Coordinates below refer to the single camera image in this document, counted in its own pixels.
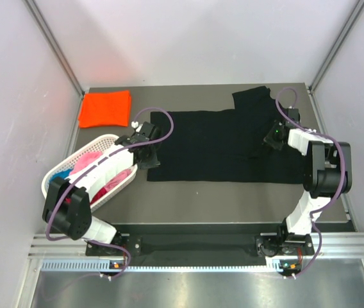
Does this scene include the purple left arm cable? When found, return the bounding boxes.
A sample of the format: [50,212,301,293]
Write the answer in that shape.
[45,107,175,280]

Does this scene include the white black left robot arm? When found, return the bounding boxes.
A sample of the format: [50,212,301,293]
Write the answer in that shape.
[42,122,161,255]

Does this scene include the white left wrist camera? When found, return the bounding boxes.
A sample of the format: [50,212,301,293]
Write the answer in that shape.
[131,121,143,130]

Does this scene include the pink t-shirt in basket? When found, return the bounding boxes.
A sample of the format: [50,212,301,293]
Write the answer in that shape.
[69,151,133,196]

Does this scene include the aluminium frame post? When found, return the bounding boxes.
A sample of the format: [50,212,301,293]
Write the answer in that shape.
[308,0,364,93]
[22,0,85,98]

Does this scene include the magenta t-shirt in basket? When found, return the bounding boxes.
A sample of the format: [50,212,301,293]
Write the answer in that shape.
[63,188,108,207]

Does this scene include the right aluminium frame post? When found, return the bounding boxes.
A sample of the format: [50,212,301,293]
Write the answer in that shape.
[308,0,364,93]

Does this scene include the left aluminium frame post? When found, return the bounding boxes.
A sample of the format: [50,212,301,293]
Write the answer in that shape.
[22,0,85,98]

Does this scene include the white plastic laundry basket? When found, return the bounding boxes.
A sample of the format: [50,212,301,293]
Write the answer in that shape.
[41,134,138,212]

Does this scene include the folded orange t-shirt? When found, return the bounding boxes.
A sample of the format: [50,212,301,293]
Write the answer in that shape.
[78,90,132,128]

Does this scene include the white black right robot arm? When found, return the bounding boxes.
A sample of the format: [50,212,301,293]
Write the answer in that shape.
[258,107,352,257]

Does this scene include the slotted grey cable duct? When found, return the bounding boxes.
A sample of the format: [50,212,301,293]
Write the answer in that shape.
[41,259,284,273]

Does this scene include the blue t-shirt in basket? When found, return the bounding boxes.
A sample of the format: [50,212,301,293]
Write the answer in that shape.
[49,169,72,182]

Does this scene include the black t-shirt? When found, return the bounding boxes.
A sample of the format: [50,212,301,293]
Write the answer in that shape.
[147,86,304,185]

